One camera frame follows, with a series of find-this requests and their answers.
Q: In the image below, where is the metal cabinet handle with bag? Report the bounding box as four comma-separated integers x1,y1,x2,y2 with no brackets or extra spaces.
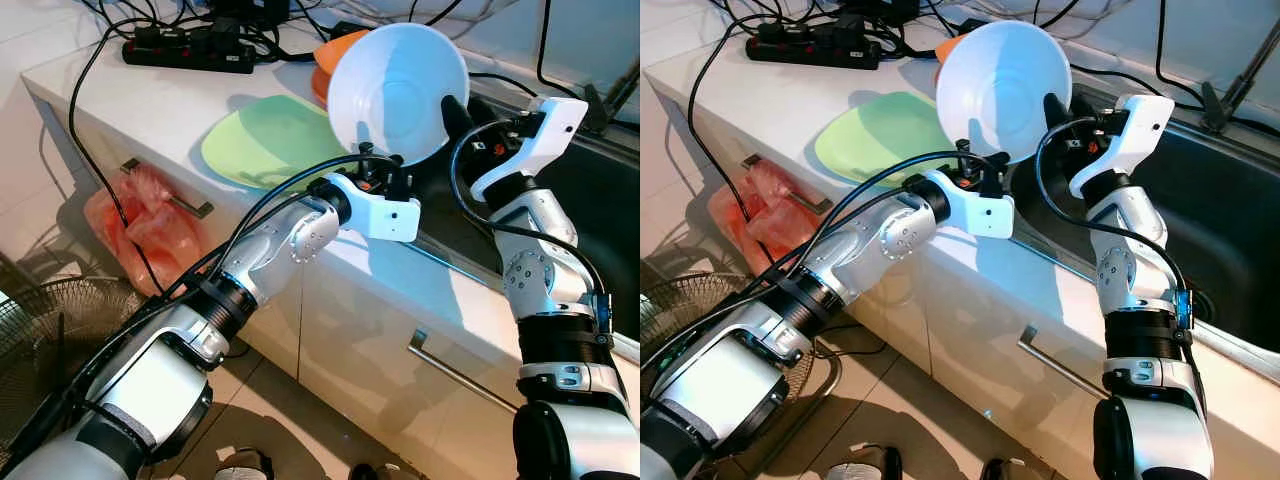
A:
120,158,215,219
743,153,834,214

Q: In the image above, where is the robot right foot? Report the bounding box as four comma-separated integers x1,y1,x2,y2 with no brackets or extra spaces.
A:
348,460,411,480
978,457,1046,480

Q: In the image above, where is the metal cabinet door handle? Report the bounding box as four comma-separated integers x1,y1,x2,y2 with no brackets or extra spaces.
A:
407,328,521,413
1018,323,1111,401

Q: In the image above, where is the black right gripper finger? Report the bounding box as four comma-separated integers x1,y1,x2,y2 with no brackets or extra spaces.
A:
440,94,479,143
1043,92,1077,137

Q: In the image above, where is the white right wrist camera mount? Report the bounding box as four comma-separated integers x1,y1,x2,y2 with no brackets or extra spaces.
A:
1068,93,1176,199
470,97,589,203

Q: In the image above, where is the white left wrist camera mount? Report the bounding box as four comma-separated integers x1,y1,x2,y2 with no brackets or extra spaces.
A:
325,172,422,244
925,168,1016,239

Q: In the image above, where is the white bowl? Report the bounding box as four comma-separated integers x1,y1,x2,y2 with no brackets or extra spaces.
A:
327,22,471,168
935,20,1073,166

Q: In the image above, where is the black power strip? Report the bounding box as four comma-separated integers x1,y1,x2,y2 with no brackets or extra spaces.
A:
745,20,883,71
122,22,257,75

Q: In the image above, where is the black power adapter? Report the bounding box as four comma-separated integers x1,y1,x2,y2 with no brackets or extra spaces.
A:
835,0,921,23
205,0,291,26

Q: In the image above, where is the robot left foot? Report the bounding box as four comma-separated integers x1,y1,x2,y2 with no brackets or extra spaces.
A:
215,447,273,480
828,445,901,480

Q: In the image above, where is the red plastic bag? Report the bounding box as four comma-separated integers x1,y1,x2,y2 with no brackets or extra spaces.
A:
707,158,831,286
84,163,213,298

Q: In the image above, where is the black sink faucet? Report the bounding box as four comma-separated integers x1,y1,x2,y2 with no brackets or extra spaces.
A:
583,60,641,136
1200,70,1280,134

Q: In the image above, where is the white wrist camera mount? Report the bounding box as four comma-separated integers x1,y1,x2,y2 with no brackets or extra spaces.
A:
325,172,422,244
1068,93,1176,199
925,168,1016,239
470,97,589,203

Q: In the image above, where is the green plate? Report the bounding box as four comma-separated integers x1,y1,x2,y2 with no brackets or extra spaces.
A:
201,94,351,191
814,91,961,188

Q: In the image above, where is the white cabinet door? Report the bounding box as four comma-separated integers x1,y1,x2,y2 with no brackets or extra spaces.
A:
298,235,641,480
915,240,1280,480

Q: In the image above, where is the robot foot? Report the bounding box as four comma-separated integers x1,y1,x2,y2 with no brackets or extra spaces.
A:
215,447,273,480
348,460,411,480
828,445,901,480
978,457,1046,480

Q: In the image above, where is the black wall cable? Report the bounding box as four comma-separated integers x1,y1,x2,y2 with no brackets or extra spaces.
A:
537,0,596,101
1155,0,1211,101

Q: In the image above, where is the long black power cable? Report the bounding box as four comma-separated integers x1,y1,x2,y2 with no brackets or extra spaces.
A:
688,40,776,266
68,40,171,291

